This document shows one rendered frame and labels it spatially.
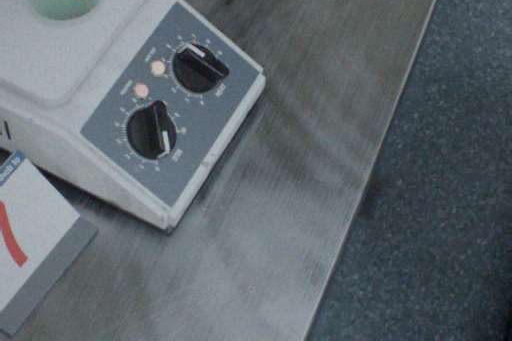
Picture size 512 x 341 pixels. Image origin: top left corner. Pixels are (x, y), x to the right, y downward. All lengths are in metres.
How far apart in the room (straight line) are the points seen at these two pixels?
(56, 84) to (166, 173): 0.09
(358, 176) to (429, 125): 0.97
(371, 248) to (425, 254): 0.08
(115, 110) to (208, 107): 0.06
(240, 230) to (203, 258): 0.03
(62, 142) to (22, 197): 0.05
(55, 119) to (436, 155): 1.06
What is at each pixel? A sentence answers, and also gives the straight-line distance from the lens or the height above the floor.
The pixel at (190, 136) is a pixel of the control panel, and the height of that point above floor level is 0.79.
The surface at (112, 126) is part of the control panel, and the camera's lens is 0.64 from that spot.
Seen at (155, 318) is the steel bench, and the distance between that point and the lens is 0.64.
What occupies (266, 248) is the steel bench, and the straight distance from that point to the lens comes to 0.66.
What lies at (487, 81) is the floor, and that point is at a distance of 1.73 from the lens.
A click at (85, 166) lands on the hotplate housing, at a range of 0.64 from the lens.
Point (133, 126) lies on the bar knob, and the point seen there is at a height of 0.81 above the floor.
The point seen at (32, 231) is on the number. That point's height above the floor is 0.77.
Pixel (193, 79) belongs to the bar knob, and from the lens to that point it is 0.67.
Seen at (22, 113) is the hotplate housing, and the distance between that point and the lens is 0.64.
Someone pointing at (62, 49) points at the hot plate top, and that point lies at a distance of 0.64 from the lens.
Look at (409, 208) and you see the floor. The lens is 1.57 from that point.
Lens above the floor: 1.33
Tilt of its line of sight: 56 degrees down
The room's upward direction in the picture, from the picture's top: 6 degrees clockwise
